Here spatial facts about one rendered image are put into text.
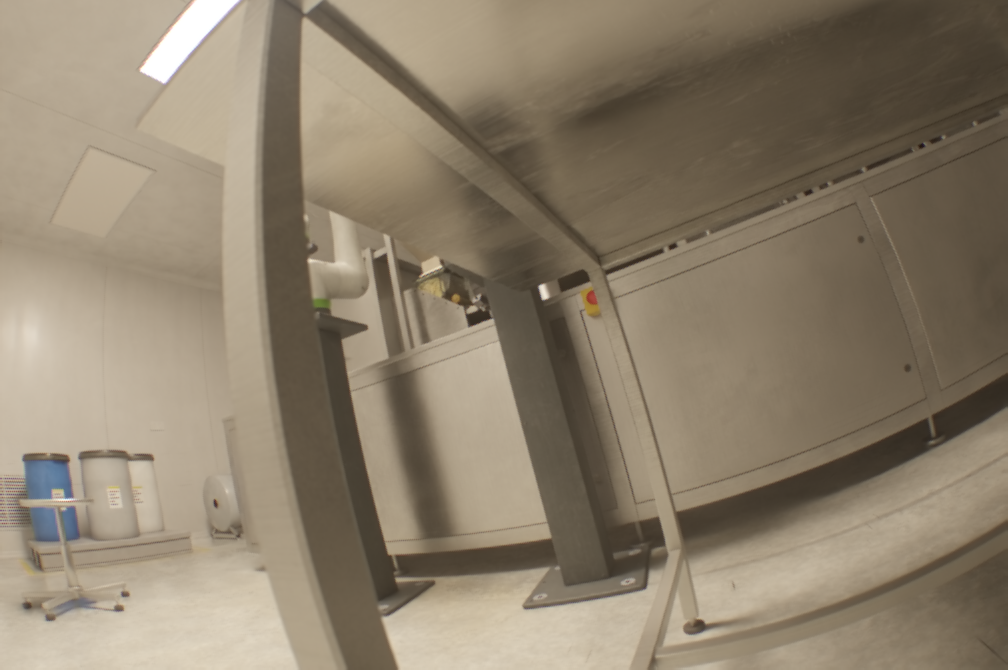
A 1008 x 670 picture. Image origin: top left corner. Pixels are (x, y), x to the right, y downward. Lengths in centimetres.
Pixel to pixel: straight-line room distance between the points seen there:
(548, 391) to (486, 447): 38
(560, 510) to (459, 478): 45
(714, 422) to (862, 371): 44
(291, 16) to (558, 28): 18
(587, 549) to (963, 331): 119
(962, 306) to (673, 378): 90
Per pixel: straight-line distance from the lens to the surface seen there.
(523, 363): 118
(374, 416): 172
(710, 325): 130
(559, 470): 117
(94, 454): 364
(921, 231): 150
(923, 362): 144
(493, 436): 145
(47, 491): 385
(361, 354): 202
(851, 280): 138
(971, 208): 162
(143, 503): 403
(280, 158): 20
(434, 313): 188
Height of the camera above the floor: 44
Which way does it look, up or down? 17 degrees up
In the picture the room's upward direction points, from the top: 15 degrees counter-clockwise
